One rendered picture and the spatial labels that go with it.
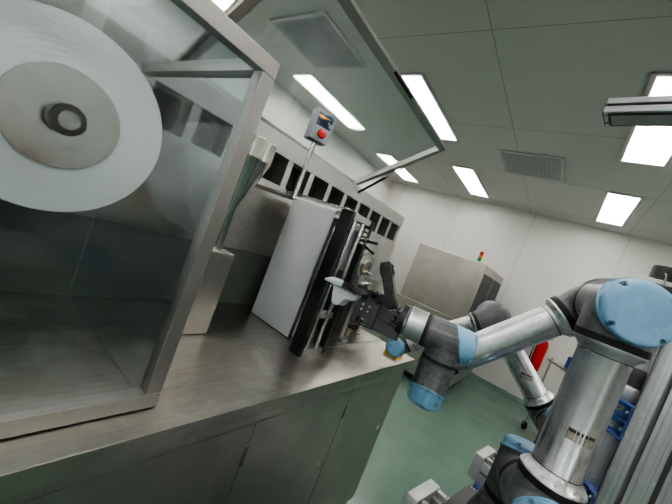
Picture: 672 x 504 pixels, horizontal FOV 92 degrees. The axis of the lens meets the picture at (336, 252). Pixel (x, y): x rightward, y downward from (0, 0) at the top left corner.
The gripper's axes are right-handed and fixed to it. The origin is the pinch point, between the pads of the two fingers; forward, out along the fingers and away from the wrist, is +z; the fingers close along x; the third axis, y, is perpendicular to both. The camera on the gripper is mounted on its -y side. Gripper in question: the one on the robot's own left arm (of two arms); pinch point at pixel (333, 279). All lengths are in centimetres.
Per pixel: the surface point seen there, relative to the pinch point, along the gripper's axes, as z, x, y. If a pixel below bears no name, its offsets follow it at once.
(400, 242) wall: 81, 549, -120
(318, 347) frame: 9, 43, 26
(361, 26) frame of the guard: 22, -1, -70
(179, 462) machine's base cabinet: 11, -14, 48
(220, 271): 37.2, 7.8, 11.7
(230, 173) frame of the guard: 16.7, -29.8, -10.1
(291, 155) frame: 54, 41, -42
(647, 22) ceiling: -65, 84, -169
